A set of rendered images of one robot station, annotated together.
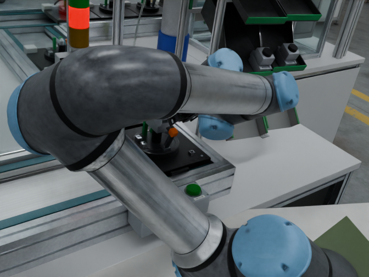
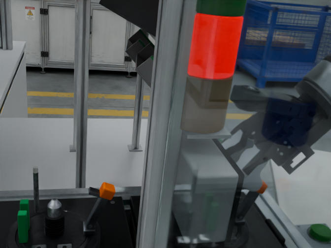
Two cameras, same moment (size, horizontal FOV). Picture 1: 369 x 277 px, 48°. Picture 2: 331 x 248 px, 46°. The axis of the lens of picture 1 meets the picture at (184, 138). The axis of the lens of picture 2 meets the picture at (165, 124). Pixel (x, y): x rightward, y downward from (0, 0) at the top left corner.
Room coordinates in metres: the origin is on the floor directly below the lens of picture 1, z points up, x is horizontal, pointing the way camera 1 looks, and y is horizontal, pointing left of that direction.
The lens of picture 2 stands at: (0.91, 0.62, 1.40)
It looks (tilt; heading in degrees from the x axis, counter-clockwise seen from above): 23 degrees down; 294
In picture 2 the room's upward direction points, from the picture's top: 7 degrees clockwise
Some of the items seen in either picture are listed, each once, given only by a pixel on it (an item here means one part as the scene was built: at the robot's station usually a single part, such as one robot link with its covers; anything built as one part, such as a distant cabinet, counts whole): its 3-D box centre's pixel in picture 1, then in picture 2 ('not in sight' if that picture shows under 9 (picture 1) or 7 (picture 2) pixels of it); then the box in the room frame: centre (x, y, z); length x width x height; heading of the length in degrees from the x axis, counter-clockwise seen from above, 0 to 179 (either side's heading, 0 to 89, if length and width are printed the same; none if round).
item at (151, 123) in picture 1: (156, 114); not in sight; (1.06, 0.09, 1.07); 0.08 x 0.04 x 0.07; 40
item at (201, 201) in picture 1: (169, 208); not in sight; (0.83, 0.01, 0.93); 0.21 x 0.07 x 0.06; 130
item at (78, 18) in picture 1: (78, 16); not in sight; (1.02, 0.30, 1.33); 0.05 x 0.05 x 0.05
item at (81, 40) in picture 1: (79, 35); not in sight; (1.02, 0.30, 1.28); 0.05 x 0.05 x 0.05
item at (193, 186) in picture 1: (193, 190); not in sight; (0.88, -0.04, 0.96); 0.04 x 0.04 x 0.02
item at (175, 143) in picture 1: (155, 143); not in sight; (1.05, 0.08, 0.98); 0.14 x 0.14 x 0.02
